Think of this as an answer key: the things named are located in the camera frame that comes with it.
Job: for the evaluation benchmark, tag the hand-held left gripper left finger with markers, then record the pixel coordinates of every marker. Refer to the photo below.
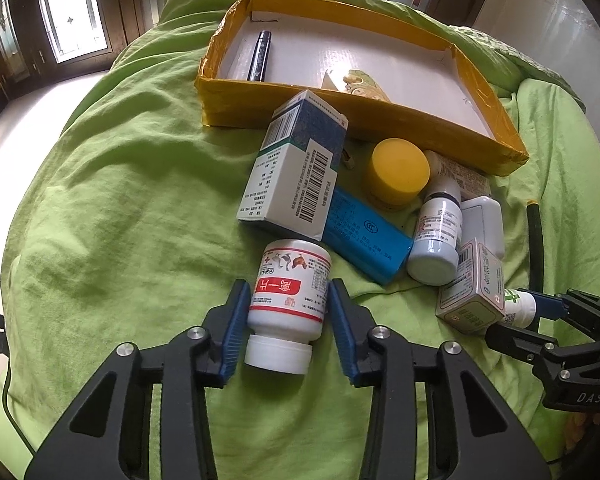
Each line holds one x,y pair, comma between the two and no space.
232,330

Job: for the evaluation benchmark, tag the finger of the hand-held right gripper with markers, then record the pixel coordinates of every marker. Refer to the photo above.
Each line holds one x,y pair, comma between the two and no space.
520,342
547,306

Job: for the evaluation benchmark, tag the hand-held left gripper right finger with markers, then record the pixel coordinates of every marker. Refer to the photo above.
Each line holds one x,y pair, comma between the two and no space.
342,330

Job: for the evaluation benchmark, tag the white bottle green label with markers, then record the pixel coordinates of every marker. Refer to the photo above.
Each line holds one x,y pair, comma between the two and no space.
520,305

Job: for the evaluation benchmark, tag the white medicine bottle red label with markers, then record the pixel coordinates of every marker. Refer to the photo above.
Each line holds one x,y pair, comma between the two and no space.
287,305

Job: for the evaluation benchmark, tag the long black yellow-tipped pen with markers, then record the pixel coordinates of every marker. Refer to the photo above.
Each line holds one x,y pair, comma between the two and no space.
536,245

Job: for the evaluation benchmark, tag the white charger adapter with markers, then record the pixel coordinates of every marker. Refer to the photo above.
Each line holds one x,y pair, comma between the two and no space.
482,220

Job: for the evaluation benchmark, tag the blue and white medicine box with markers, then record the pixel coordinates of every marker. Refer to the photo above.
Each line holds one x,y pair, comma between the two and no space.
290,175

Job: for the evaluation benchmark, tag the yellow lidded jar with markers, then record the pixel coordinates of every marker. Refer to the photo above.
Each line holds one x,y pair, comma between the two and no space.
397,167

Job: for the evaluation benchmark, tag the cardboard tray with yellow tape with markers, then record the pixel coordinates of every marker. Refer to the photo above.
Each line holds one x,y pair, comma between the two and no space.
380,60

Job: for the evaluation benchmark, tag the orange patterned cloth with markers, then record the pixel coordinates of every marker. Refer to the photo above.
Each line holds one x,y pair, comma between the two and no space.
582,435

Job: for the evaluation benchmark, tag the small white green box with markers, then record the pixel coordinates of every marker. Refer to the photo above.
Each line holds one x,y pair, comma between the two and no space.
472,290

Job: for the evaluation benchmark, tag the blue flat battery pack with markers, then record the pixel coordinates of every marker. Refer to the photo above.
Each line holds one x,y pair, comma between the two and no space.
365,240

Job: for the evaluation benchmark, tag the grey white dropper bottle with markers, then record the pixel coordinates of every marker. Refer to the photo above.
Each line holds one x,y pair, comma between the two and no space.
432,250

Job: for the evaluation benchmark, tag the green blanket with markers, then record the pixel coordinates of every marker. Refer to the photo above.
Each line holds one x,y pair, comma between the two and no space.
130,210

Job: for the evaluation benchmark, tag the crumpled wrapper in box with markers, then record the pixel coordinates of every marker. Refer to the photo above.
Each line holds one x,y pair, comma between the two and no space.
360,87

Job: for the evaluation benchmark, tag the green floral pillow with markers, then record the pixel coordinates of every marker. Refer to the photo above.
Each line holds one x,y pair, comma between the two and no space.
485,47

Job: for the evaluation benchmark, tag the short black pen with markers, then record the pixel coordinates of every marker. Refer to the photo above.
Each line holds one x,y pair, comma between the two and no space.
259,55

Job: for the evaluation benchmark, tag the wooden glazed door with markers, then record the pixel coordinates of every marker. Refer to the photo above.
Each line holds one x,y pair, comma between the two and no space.
75,20

